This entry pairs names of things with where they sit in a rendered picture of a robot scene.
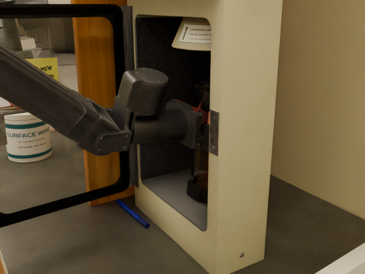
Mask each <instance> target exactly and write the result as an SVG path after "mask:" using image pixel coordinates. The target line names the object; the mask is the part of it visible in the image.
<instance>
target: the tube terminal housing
mask: <svg viewBox="0 0 365 274"><path fill-rule="evenodd" d="M282 1H283V0H127V6H133V33H134V63H135V69H136V52H135V19H136V18H155V17H203V18H206V19H207V20H208V21H209V23H210V26H211V71H210V110H214V111H216V112H219V133H218V156H216V155H214V154H212V153H210V152H209V173H208V199H207V229H206V231H204V232H202V231H201V230H200V229H198V228H197V227H196V226H195V225H193V224H192V223H190V221H188V220H187V219H186V218H184V217H183V216H182V215H181V214H179V213H178V212H177V211H176V210H174V209H173V208H172V207H171V206H170V205H168V204H167V203H166V202H164V201H163V200H162V199H161V198H159V197H158V196H157V195H156V194H155V193H153V192H152V191H150V190H149V189H148V188H147V187H146V186H144V185H143V184H142V180H141V178H140V160H139V144H138V145H137V152H138V168H139V188H137V187H136V186H135V205H136V206H137V207H138V208H139V209H140V210H141V211H142V212H143V213H144V214H146V215H147V216H148V217H149V218H150V219H151V220H152V221H153V222H154V223H155V224H156V225H157V226H158V227H160V228H161V229H162V230H163V231H164V232H165V233H166V234H167V235H168V236H169V237H170V238H171V239H173V240H174V241H175V242H176V243H177V244H178V245H179V246H180V247H181V248H182V249H183V250H184V251H186V252H187V253H188V254H189V255H190V256H191V257H192V258H193V259H194V260H195V261H196V262H197V263H199V264H200V265H201V266H202V267H203V268H204V269H205V270H206V271H207V272H208V273H209V274H230V273H233V272H235V271H237V270H240V269H242V268H244V267H247V266H249V265H251V264H254V263H257V262H258V261H261V260H264V256H265V241H266V225H267V211H268V196H269V181H270V166H271V158H272V143H273V128H274V113H275V99H276V84H277V75H278V61H279V46H280V31H281V16H282ZM209 147H210V123H209Z"/></svg>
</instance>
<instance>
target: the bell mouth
mask: <svg viewBox="0 0 365 274"><path fill-rule="evenodd" d="M172 47H174V48H178V49H185V50H192V51H211V26H210V23H209V21H208V20H207V19H206V18H203V17H183V19H182V22H181V24H180V27H179V29H178V31H177V34H176V36H175V38H174V41H173V43H172Z"/></svg>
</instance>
